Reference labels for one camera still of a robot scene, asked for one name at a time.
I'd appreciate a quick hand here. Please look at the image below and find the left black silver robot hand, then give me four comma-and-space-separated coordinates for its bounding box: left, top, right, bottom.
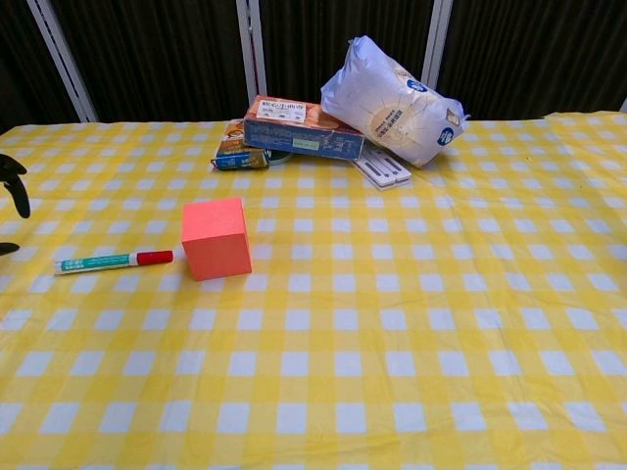
0, 153, 32, 257

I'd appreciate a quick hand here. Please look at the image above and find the teal red pen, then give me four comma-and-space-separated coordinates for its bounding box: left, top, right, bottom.
53, 250, 174, 276

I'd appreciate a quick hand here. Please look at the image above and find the pink cube block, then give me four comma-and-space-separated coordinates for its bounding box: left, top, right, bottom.
180, 196, 254, 283

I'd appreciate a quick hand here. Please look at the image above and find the black pleated curtain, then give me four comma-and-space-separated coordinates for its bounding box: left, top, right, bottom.
0, 0, 627, 134

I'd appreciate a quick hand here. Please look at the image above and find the small orange blue snack box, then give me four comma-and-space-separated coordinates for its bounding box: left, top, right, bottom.
211, 119, 271, 172

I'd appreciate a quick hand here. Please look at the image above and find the large blue orange biscuit box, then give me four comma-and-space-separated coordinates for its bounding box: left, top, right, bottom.
243, 95, 366, 163

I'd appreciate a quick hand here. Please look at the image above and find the white flat plastic pack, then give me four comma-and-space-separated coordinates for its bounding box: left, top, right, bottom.
352, 145, 412, 190

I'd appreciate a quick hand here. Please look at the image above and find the white plastic food bag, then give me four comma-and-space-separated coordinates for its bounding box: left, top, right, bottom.
319, 36, 471, 169

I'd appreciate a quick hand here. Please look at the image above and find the yellow white checkered tablecloth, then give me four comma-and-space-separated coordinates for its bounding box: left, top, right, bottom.
0, 111, 627, 470

